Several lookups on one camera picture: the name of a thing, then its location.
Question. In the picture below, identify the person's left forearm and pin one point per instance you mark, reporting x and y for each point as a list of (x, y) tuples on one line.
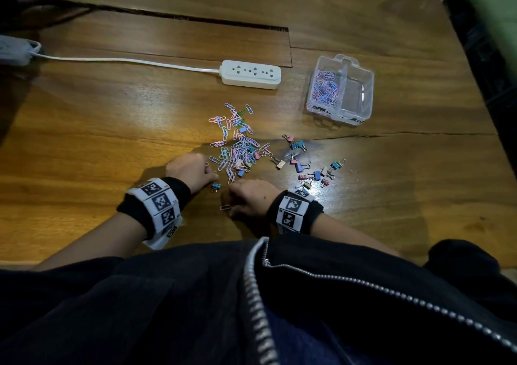
[(89, 241)]

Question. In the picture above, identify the green cushioned stool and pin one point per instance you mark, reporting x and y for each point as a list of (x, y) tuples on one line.
[(509, 50), (490, 1)]

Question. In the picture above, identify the grey power adapter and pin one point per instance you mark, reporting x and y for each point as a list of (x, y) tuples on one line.
[(16, 50)]

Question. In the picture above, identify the clear plastic compartment box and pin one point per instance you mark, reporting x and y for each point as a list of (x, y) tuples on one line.
[(355, 92)]

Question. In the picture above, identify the person's right hand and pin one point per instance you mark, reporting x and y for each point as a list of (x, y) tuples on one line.
[(252, 197)]

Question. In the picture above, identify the pile of pastel paper clips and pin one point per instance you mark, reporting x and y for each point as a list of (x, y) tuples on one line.
[(325, 88), (238, 146)]

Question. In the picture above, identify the white power strip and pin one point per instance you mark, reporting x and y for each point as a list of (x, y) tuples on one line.
[(250, 74)]

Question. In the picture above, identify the black zip jacket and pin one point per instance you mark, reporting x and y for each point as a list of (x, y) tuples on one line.
[(121, 308)]

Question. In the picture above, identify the scatter of small binder clips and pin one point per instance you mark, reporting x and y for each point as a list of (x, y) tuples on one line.
[(299, 146)]

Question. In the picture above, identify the person's left hand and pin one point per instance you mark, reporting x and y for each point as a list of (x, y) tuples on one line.
[(192, 171)]

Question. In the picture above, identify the person's right forearm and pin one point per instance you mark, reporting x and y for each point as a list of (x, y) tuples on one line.
[(351, 235)]

